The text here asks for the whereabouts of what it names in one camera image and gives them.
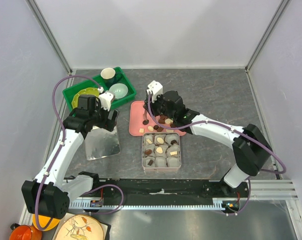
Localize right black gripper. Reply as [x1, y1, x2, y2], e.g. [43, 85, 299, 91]
[143, 91, 176, 121]

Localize silver tin lid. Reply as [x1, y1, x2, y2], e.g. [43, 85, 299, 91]
[83, 126, 120, 161]

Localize pink plastic tray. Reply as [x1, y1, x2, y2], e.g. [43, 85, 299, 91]
[129, 101, 186, 137]

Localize white oval chocolate piece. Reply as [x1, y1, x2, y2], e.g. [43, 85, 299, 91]
[155, 136, 164, 145]

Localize white egg chocolate piece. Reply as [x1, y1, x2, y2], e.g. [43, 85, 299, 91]
[156, 146, 163, 154]

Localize pink chocolate tin box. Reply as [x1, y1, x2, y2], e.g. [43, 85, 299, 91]
[142, 132, 182, 172]

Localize brown oval chocolate piece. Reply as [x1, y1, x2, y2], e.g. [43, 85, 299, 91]
[144, 149, 153, 155]

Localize metal tongs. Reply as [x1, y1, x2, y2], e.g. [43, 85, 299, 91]
[142, 110, 149, 125]

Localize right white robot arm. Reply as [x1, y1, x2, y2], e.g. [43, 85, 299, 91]
[144, 89, 273, 197]

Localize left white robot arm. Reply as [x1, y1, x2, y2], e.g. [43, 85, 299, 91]
[21, 91, 118, 219]

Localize yellow green plate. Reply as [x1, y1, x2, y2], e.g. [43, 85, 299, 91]
[71, 87, 100, 109]

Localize pale green bowl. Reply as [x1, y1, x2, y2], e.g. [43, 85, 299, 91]
[109, 83, 128, 100]

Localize green plastic crate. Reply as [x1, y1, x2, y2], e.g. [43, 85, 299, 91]
[62, 67, 136, 110]

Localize dark teal mug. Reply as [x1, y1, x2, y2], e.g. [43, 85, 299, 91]
[100, 67, 123, 88]

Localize decorated round plate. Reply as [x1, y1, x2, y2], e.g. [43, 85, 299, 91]
[55, 214, 105, 240]

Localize yellow bowl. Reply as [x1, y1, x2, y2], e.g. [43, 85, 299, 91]
[32, 215, 60, 231]

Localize orange mug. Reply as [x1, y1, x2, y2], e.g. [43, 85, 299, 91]
[9, 223, 42, 240]

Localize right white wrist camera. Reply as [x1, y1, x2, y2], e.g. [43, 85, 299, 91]
[146, 80, 163, 102]

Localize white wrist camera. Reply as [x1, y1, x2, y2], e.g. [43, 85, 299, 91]
[98, 86, 115, 111]
[146, 80, 163, 102]

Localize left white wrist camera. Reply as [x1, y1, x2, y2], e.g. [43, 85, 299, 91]
[98, 86, 115, 111]

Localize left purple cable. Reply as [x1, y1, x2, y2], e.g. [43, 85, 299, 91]
[33, 74, 103, 231]

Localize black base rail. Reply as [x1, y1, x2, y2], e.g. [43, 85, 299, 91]
[82, 178, 249, 200]

